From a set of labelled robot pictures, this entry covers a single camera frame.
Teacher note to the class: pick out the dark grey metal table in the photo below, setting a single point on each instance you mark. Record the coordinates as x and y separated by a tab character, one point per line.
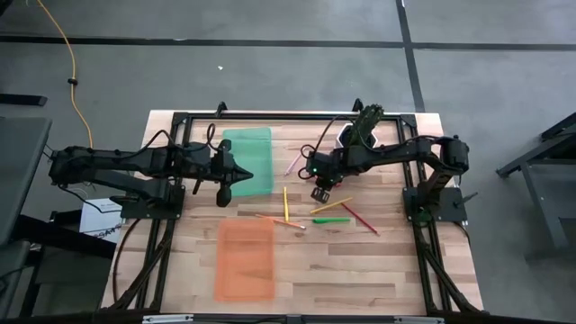
535	193

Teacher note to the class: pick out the grey desk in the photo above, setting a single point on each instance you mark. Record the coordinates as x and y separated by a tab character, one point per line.
22	171

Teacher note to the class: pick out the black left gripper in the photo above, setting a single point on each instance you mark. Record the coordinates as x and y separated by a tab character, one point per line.
225	168

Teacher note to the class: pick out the green pen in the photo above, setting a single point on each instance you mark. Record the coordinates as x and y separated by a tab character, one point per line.
330	220

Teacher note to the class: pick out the black desk underframe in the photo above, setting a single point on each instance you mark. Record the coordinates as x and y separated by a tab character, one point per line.
67	238

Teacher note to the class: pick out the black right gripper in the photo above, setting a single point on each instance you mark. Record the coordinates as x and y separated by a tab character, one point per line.
328	166

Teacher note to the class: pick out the yellow pencil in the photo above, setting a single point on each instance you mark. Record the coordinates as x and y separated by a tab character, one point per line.
330	205
285	204

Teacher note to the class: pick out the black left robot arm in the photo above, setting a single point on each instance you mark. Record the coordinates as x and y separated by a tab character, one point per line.
112	164

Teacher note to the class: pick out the silver aluminium extrusion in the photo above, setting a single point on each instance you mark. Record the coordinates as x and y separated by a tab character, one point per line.
418	320
166	319

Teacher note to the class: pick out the red pencil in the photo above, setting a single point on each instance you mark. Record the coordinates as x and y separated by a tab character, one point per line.
360	219

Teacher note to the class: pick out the green cactus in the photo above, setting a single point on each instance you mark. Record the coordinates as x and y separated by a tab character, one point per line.
366	121

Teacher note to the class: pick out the orange pencil with eraser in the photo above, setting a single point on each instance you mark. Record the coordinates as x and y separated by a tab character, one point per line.
281	222

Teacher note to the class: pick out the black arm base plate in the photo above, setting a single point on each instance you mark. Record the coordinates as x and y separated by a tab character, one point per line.
135	209
450	211

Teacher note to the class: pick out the green translucent plastic bin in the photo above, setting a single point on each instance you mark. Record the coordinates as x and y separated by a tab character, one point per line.
252	153

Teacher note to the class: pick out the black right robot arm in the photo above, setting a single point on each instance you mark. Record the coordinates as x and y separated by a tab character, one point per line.
396	150

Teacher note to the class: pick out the black flat floor bar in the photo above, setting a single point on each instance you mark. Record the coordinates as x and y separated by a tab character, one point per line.
22	99

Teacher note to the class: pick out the orange translucent plastic bin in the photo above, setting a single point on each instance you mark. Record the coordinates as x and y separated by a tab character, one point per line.
245	261

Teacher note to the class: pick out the pale pink pen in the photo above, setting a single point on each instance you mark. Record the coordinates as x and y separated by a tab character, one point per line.
293	164

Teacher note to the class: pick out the white box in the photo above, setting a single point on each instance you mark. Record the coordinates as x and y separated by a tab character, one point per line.
96	220

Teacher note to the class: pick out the white plant pot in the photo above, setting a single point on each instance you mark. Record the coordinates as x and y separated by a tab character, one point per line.
341	130

